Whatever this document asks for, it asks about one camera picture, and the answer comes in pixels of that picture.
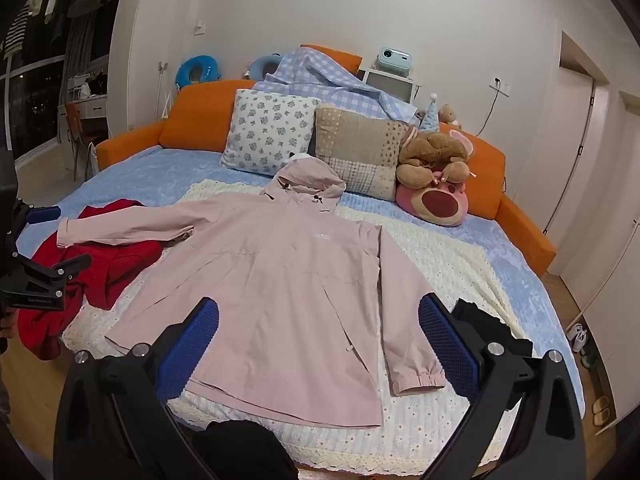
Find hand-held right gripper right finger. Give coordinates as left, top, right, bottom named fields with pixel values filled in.
left=417, top=292, right=587, bottom=480

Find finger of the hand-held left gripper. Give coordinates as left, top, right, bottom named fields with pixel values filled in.
left=15, top=253, right=93, bottom=292
left=10, top=197, right=63, bottom=241

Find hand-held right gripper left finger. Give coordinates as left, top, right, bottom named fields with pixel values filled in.
left=52, top=296, right=221, bottom=480

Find pink hooded jacket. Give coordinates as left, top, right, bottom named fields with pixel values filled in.
left=56, top=156, right=447, bottom=430

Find person's left hand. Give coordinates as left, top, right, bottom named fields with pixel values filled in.
left=0, top=310, right=19, bottom=356

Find black folded garment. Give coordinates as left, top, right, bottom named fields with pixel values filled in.
left=451, top=299, right=535, bottom=361

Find red garment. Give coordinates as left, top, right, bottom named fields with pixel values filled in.
left=19, top=199, right=163, bottom=361

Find daisy print lace blanket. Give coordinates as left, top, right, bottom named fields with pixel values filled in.
left=62, top=179, right=546, bottom=473

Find orange chair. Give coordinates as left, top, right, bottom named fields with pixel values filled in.
left=65, top=102, right=108, bottom=178

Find person's dark pants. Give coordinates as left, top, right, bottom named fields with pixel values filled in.
left=192, top=420, right=301, bottom=480

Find white desk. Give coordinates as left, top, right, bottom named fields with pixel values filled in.
left=57, top=94, right=108, bottom=122

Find white sneakers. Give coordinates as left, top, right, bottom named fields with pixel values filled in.
left=570, top=322, right=591, bottom=353

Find pink bear plush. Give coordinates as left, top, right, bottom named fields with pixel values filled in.
left=395, top=127, right=476, bottom=228

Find grey curtain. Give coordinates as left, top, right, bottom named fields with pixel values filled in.
left=65, top=15, right=113, bottom=81

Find white tripod stand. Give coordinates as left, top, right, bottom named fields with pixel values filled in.
left=157, top=61, right=176, bottom=121

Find brown teddy bear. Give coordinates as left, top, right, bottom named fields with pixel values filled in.
left=396, top=131, right=473, bottom=188

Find beige patchwork pillow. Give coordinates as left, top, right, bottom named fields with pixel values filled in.
left=314, top=104, right=410, bottom=202

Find white room door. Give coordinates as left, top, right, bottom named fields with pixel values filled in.
left=612, top=91, right=640, bottom=241
left=552, top=30, right=613, bottom=271

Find blue party hat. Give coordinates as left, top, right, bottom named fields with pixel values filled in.
left=419, top=92, right=441, bottom=133

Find floral white pillow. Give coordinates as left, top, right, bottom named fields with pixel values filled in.
left=220, top=89, right=321, bottom=177

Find small brown bear plush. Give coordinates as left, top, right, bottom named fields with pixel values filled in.
left=439, top=104, right=463, bottom=131

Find grey blue neck pillow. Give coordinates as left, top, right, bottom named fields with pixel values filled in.
left=248, top=52, right=283, bottom=80

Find white bedside stand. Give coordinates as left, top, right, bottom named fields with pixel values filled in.
left=360, top=67, right=418, bottom=111

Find teal projector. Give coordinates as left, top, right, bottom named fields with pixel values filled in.
left=376, top=47, right=412, bottom=72

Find blue checked duvet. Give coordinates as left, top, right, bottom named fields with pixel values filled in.
left=251, top=46, right=421, bottom=123

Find orange cushion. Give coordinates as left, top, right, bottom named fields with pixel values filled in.
left=300, top=44, right=362, bottom=75

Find orange bed frame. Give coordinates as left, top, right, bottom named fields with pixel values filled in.
left=95, top=79, right=557, bottom=278

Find bright blue ring pillow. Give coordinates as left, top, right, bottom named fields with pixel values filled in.
left=175, top=55, right=222, bottom=90

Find black power cable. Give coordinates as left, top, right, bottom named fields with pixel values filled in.
left=472, top=80, right=501, bottom=137

